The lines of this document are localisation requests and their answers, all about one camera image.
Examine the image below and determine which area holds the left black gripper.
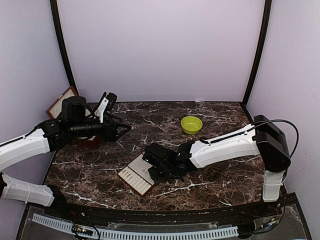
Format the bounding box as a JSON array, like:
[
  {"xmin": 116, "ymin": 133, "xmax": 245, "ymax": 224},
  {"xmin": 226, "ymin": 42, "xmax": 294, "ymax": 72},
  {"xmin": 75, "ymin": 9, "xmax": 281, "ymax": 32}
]
[{"xmin": 69, "ymin": 113, "xmax": 132, "ymax": 143}]

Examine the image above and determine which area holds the beige jewelry tray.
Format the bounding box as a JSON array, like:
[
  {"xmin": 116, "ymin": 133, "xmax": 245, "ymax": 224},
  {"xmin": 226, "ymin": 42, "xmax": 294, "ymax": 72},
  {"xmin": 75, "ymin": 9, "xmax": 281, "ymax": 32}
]
[{"xmin": 117, "ymin": 154, "xmax": 155, "ymax": 197}]

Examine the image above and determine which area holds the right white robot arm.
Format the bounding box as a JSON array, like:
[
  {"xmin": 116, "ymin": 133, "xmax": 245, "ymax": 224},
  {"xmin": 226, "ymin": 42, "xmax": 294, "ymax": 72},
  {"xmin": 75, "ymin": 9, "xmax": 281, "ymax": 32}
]
[{"xmin": 142, "ymin": 115, "xmax": 294, "ymax": 217}]

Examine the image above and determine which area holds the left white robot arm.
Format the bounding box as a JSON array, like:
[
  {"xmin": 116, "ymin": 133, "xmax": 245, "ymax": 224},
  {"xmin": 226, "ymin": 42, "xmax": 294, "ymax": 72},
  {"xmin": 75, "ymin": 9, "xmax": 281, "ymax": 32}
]
[{"xmin": 0, "ymin": 92, "xmax": 132, "ymax": 218}]

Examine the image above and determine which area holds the brown wooden jewelry box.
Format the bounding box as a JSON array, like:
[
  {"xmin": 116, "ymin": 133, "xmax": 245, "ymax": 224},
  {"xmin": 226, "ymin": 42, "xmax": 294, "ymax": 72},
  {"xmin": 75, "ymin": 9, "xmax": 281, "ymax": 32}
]
[{"xmin": 46, "ymin": 86, "xmax": 103, "ymax": 150}]

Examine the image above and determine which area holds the green plastic bowl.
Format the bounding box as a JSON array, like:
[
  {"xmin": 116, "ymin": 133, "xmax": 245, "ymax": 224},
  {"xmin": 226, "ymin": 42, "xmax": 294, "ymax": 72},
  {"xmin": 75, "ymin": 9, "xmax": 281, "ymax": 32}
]
[{"xmin": 180, "ymin": 116, "xmax": 203, "ymax": 135}]

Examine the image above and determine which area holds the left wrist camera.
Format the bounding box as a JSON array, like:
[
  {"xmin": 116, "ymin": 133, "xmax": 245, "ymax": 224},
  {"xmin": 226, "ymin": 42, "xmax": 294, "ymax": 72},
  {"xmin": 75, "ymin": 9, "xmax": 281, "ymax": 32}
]
[{"xmin": 94, "ymin": 92, "xmax": 118, "ymax": 123}]

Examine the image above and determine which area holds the white slotted cable duct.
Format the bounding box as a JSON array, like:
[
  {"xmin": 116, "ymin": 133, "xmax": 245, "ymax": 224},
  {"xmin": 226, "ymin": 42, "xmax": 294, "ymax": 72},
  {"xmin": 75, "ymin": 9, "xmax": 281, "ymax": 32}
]
[{"xmin": 31, "ymin": 213, "xmax": 239, "ymax": 240}]

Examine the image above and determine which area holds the black front rail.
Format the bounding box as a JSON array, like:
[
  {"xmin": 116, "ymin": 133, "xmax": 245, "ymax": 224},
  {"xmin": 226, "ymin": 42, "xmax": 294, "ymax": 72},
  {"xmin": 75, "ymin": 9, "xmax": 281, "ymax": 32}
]
[{"xmin": 47, "ymin": 182, "xmax": 287, "ymax": 225}]

